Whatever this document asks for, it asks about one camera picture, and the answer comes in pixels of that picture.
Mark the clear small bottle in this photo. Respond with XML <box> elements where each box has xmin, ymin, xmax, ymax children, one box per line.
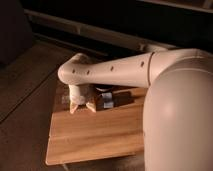
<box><xmin>61</xmin><ymin>95</ymin><xmax>70</xmax><ymax>104</ymax></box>

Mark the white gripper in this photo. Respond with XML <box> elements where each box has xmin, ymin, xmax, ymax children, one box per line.
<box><xmin>69</xmin><ymin>84</ymin><xmax>96</xmax><ymax>114</ymax></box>

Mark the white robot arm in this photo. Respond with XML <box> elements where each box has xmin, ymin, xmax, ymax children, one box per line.
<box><xmin>58</xmin><ymin>49</ymin><xmax>213</xmax><ymax>171</ymax></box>

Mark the wooden board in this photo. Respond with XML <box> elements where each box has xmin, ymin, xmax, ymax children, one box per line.
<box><xmin>46</xmin><ymin>82</ymin><xmax>146</xmax><ymax>165</ymax></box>

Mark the dark ceramic bowl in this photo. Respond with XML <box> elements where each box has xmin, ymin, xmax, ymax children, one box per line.
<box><xmin>95</xmin><ymin>85</ymin><xmax>114</xmax><ymax>92</ymax></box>

